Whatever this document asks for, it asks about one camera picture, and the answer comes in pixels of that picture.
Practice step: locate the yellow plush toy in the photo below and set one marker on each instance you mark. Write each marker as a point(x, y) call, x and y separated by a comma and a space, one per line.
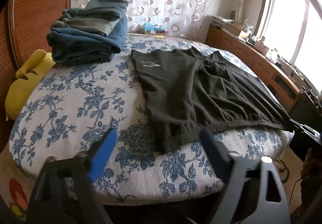
point(27, 78)

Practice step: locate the long wooden cabinet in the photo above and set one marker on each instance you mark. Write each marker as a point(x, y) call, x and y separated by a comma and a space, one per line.
point(295, 100)

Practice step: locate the blue tissue box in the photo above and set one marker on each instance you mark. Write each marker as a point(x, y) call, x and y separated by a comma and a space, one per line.
point(148, 28)

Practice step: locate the folded blue jeans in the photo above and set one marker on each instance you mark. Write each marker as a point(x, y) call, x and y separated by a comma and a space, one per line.
point(72, 47)

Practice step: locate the bright window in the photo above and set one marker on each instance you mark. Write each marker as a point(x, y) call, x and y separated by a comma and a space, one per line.
point(292, 29)

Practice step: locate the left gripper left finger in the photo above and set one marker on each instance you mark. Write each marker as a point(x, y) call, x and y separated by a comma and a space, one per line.
point(99, 154)

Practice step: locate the blue floral bed cover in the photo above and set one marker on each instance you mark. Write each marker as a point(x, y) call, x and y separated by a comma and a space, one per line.
point(73, 107)

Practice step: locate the black pants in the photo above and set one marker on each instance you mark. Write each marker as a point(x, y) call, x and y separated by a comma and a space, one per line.
point(187, 92)

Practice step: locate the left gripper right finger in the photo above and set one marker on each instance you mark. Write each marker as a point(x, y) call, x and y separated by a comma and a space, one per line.
point(217, 154)

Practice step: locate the folded grey-green jeans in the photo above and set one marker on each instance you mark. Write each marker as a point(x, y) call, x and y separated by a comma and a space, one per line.
point(98, 17)

